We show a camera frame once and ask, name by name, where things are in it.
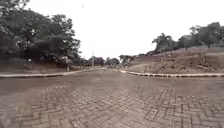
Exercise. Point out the row of distant trees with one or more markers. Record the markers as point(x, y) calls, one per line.
point(96, 61)

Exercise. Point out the pale pole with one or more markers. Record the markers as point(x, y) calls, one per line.
point(92, 58)

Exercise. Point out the brown brick road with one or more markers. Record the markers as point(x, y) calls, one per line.
point(110, 100)

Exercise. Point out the pale concrete kerb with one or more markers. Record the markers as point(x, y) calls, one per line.
point(33, 75)
point(166, 75)

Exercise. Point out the bare earth slope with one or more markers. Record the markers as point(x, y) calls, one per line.
point(180, 61)

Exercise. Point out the bare earth verge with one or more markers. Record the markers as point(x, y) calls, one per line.
point(30, 68)

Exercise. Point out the group of dark trees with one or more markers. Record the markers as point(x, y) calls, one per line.
point(33, 36)

